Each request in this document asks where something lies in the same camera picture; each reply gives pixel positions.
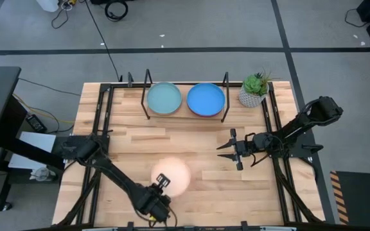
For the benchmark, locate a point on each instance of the white patterned plant pot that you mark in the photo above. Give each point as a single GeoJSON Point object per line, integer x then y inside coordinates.
{"type": "Point", "coordinates": [249, 100]}

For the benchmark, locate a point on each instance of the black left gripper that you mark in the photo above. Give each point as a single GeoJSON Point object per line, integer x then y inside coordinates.
{"type": "Point", "coordinates": [154, 197]}

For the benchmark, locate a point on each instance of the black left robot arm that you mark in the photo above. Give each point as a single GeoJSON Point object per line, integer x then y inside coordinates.
{"type": "Point", "coordinates": [117, 176]}

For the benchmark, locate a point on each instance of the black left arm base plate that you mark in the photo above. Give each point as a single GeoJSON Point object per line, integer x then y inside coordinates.
{"type": "Point", "coordinates": [63, 147]}

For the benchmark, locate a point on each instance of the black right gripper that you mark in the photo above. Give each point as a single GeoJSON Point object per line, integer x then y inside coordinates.
{"type": "Point", "coordinates": [240, 150]}

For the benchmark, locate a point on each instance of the white paper sheet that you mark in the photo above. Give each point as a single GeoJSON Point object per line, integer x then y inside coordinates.
{"type": "Point", "coordinates": [34, 141]}

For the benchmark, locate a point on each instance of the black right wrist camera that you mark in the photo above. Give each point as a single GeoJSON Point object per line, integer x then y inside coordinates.
{"type": "Point", "coordinates": [248, 149]}

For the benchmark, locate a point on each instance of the blue plate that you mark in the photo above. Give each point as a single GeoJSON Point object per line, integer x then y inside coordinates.
{"type": "Point", "coordinates": [206, 99]}

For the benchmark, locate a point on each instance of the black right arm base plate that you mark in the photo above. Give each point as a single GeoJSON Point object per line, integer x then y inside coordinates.
{"type": "Point", "coordinates": [304, 147]}

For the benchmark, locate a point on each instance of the black power adapter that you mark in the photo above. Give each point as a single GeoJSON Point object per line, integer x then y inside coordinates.
{"type": "Point", "coordinates": [36, 123]}

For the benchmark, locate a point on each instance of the black mat with hazard stripes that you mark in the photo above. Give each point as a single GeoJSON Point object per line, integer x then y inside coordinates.
{"type": "Point", "coordinates": [361, 199]}

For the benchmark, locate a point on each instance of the white container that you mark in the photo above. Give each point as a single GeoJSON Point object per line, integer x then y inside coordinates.
{"type": "Point", "coordinates": [47, 4]}

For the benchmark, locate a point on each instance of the black metal rig frame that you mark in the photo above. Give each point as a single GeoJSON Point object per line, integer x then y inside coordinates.
{"type": "Point", "coordinates": [124, 85]}

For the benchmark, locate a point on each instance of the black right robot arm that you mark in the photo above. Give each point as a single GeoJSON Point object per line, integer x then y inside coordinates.
{"type": "Point", "coordinates": [300, 123]}

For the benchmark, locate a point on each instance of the cream plate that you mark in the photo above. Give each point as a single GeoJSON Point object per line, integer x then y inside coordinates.
{"type": "Point", "coordinates": [175, 173]}

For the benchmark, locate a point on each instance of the light teal plate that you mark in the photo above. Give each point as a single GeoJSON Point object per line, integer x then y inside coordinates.
{"type": "Point", "coordinates": [164, 97]}

